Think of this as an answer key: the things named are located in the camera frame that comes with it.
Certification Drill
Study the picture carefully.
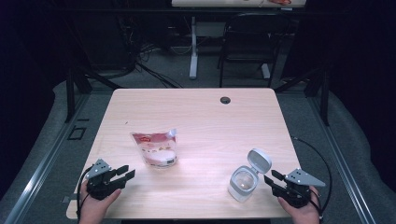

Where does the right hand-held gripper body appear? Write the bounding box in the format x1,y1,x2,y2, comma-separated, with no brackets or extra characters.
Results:
273,168,327,209

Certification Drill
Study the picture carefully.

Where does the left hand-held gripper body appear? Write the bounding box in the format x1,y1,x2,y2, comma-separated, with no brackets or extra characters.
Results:
84,159,127,201

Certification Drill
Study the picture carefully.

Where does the clear jar with white lid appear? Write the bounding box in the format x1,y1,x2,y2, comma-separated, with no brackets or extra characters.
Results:
228,147,273,203

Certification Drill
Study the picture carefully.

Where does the clear red printed plastic pouch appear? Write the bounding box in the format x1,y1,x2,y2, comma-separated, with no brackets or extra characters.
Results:
130,128,179,169

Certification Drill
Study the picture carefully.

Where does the person's right hand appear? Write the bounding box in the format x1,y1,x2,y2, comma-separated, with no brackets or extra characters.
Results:
277,186,321,224

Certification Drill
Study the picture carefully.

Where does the person's left hand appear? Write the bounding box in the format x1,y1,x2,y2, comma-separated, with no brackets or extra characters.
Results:
78,188,123,224

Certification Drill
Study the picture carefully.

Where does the black metal stand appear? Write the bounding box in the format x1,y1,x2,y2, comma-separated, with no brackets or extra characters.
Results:
274,63,331,127
64,66,122,124

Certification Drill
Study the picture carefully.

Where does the white table leg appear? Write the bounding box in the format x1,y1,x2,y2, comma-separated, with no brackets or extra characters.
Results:
189,16,199,80

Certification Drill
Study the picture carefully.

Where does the black folding chair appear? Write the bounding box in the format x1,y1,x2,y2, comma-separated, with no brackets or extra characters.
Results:
218,12,292,89

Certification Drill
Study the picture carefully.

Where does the light wooden background table top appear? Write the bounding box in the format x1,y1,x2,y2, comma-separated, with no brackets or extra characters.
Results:
171,0,307,8

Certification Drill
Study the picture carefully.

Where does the left hand-held gripper black cable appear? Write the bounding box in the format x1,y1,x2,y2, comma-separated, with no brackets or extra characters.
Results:
76,166,94,222

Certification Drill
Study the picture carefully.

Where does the hand-held gripper black cable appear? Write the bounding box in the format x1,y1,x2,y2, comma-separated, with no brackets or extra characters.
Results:
290,136,332,218
76,166,94,222

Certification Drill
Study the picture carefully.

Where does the right hand-held gripper black cable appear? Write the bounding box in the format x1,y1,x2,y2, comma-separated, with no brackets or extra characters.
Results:
290,136,332,218

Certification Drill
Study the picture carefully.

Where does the aluminium floor rail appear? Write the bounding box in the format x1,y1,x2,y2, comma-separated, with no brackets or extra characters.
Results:
306,96,377,224
3,92,92,224

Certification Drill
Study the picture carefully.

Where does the tangle of black floor cables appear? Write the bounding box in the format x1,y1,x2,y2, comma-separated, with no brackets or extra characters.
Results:
134,43,183,89

